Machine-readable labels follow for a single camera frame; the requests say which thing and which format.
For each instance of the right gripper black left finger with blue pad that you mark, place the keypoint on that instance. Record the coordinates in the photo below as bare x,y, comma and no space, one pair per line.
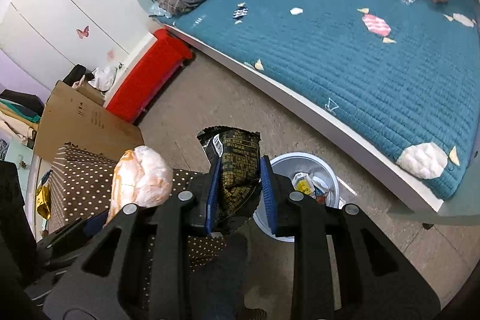
137,267

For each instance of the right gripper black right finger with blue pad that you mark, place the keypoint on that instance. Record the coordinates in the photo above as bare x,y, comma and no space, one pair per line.
345,266

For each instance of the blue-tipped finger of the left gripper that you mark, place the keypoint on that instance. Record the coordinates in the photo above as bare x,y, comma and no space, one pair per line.
71,237

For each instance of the yellow snack bag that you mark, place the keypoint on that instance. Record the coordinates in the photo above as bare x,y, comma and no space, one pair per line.
43,201

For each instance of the orange white plastic bag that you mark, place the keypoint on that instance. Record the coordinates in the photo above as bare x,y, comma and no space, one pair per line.
141,177

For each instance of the dark green snack wrapper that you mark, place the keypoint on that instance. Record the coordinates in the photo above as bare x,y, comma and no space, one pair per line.
231,193

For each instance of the white trash bin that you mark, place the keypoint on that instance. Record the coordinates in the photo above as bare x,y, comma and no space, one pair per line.
310,175

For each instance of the brown polka dot tablecloth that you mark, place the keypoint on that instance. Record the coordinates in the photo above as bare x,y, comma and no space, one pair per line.
80,186

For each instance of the mint green drawer cabinet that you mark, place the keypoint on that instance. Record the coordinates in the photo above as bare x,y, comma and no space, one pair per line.
21,156

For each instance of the large cardboard box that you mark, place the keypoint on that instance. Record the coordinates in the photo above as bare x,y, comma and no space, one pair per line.
70,117

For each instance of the hanging clothes pile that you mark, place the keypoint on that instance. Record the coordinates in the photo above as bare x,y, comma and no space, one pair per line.
20,116

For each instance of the small cardboard box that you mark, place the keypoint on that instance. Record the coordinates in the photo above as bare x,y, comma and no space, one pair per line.
83,87

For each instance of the red storage bench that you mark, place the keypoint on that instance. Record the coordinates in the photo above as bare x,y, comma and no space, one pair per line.
148,75

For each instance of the teal quilted bed mattress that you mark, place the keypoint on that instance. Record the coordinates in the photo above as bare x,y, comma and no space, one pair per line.
403,74

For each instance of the white bed frame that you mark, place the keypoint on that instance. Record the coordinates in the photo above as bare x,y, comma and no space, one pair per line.
415,202

